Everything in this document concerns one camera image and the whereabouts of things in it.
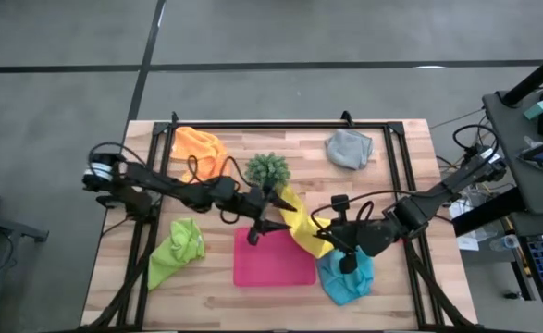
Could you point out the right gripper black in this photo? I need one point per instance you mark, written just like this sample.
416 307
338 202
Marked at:
352 238

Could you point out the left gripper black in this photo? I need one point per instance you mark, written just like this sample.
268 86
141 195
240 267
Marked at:
248 203

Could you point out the yellow microfiber towel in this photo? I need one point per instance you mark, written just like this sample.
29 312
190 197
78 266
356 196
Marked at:
301 222

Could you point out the grey microfiber towel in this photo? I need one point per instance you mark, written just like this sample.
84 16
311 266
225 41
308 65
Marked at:
349 148

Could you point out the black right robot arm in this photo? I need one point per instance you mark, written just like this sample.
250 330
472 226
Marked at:
437 192

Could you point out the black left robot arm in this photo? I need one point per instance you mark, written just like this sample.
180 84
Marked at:
160 182

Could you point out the blue microfiber towel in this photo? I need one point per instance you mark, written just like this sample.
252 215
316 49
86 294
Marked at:
345 287

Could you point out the orange microfiber towel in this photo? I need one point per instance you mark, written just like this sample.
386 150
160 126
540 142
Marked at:
201 148

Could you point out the lime green microfiber towel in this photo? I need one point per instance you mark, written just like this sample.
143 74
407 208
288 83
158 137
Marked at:
178 245

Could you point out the small green artificial plant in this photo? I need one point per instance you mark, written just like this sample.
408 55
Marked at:
266 168

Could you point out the pink translucent plastic bin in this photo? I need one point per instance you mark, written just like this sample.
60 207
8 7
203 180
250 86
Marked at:
271 263

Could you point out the white paper sheets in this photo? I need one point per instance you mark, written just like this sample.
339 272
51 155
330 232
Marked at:
467 240

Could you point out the black support beam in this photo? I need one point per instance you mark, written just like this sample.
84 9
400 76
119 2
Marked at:
484 213

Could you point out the clear plastic bottle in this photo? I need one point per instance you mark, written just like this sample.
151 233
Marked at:
504 242

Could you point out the dark grey side table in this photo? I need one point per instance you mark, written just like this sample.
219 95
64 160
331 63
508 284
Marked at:
521 185

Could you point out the small teal box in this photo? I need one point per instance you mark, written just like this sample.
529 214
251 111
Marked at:
537 110

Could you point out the dark desk with legs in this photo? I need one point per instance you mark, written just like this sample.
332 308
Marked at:
7 226

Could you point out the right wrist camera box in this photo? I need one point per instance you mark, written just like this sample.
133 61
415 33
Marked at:
376 237

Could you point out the black frame clamp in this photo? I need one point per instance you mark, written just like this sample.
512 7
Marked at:
346 117
174 117

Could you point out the black slanted post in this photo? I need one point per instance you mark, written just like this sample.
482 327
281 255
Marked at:
534 76

